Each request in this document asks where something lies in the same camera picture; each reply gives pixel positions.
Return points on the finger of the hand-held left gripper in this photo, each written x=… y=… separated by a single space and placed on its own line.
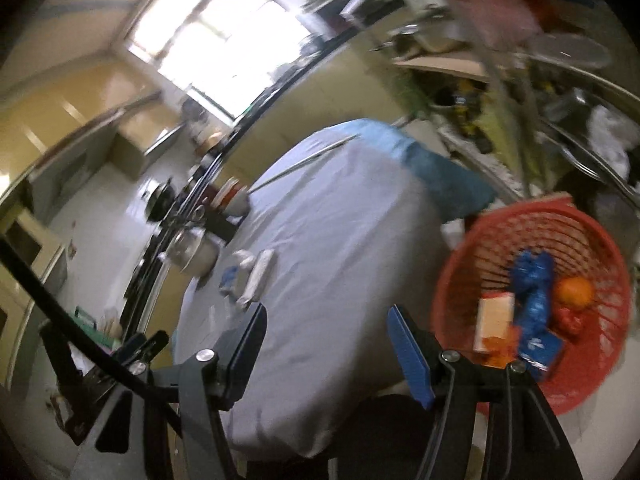
x=150 y=345

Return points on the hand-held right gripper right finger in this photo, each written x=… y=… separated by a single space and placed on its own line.
x=412 y=360

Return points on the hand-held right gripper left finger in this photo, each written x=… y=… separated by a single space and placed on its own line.
x=247 y=355

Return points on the blue silver toothpaste box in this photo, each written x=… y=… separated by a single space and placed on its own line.
x=257 y=277

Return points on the orange wrapper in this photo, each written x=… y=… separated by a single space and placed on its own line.
x=500 y=347

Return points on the small brown white carton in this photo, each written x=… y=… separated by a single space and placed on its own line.
x=492 y=320

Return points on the white tissue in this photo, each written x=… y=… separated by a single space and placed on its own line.
x=244 y=260

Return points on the blue plastic bag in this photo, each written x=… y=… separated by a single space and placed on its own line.
x=535 y=290

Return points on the red plastic bag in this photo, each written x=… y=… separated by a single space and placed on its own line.
x=567 y=320

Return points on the orange fruit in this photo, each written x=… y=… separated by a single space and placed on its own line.
x=575 y=292

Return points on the red plastic basket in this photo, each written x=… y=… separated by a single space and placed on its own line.
x=600 y=270

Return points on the person's dark trouser leg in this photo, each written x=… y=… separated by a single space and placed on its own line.
x=385 y=440

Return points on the white pot with plastic cover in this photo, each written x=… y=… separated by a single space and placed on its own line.
x=192 y=255

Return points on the grey tablecloth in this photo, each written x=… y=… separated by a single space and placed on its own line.
x=325 y=260

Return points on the black chopstick holder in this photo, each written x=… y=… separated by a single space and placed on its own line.
x=220 y=225

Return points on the black wok with lid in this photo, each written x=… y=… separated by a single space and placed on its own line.
x=160 y=202

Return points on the white bowl red rim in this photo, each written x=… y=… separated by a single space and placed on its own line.
x=239 y=204
x=234 y=187

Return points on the light blue under tablecloth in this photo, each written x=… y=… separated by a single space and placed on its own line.
x=440 y=175

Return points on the thin metal rod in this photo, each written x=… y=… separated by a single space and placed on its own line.
x=305 y=163

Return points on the black kitchen countertop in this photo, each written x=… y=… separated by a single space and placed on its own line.
x=240 y=125

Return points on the beige upper cabinets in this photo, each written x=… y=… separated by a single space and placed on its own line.
x=75 y=100

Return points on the white plastic bag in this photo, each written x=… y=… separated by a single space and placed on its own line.
x=607 y=135

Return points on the kitchen window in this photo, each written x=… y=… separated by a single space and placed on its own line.
x=210 y=35

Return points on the round clear plastic container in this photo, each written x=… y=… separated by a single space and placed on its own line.
x=570 y=50

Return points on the glass door wall cabinet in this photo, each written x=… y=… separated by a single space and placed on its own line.
x=47 y=260

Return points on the small beige wall cabinet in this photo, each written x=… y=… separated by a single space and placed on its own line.
x=135 y=145

